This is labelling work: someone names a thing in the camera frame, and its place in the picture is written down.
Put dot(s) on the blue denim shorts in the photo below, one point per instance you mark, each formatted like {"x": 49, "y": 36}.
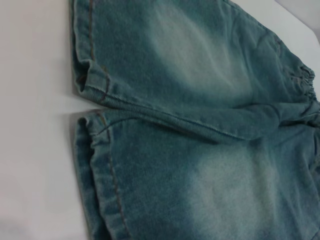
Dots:
{"x": 190, "y": 150}

